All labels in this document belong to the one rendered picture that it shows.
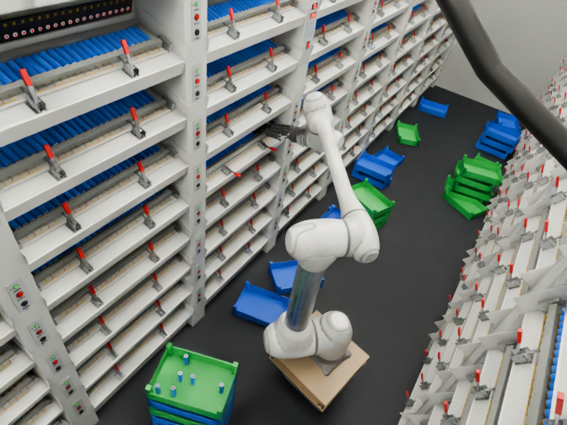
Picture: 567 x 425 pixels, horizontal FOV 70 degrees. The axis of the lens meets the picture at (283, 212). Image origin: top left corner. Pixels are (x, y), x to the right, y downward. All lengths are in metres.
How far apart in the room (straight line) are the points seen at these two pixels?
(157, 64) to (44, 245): 0.60
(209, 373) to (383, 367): 1.03
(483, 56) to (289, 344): 1.48
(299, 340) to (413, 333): 1.04
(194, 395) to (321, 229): 0.85
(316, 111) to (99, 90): 0.85
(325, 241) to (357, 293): 1.33
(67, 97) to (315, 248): 0.82
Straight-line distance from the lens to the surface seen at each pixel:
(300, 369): 2.00
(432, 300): 2.82
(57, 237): 1.32
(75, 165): 1.23
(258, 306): 2.45
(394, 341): 2.54
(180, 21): 1.30
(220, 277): 2.34
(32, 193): 1.18
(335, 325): 1.82
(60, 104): 1.12
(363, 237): 1.40
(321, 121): 1.65
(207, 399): 1.77
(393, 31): 3.20
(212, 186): 1.74
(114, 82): 1.20
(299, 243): 1.33
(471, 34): 0.45
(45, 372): 1.66
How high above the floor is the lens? 2.04
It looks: 43 degrees down
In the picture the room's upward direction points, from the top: 11 degrees clockwise
